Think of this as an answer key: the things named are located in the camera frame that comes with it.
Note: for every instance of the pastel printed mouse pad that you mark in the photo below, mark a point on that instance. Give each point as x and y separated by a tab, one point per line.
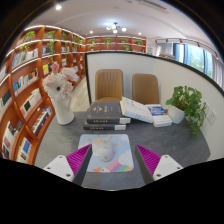
121	156

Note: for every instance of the orange wooden bookshelf unit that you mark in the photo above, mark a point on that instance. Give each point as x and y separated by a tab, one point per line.
23	86

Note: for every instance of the thin dark hardcover book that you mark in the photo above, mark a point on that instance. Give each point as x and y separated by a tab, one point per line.
103	127

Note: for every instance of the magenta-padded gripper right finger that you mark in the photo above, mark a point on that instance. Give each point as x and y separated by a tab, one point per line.
163	165

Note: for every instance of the white wall socket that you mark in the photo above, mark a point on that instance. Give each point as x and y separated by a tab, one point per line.
211	116

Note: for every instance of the green plant in white pot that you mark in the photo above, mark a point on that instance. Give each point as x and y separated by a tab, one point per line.
175	115

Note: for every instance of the white paperback book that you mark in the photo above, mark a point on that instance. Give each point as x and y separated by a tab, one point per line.
136	110

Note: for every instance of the tan upholstered chair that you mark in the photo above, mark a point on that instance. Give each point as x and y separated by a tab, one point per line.
109	85
145	89

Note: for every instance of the blue and white book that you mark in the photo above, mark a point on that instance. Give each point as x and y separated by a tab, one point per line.
160	116

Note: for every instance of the black ceiling track light rail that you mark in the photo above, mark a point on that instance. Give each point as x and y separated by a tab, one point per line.
186	41

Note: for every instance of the ceiling air vent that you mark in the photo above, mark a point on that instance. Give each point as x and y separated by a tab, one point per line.
150	5

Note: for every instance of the ceiling lamp with round bulbs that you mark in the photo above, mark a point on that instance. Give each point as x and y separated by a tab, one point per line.
115	27

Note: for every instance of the large window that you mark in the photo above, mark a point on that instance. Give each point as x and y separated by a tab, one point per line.
196	58

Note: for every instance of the thick dark hardcover book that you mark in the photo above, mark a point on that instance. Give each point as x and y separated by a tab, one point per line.
105	111

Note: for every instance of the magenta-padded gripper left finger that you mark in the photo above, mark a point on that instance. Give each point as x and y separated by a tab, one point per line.
61	166

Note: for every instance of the white vase with pink flowers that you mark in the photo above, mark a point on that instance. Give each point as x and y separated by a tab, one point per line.
64	113

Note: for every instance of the grey curtain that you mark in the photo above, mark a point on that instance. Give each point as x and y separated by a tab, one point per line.
218	71

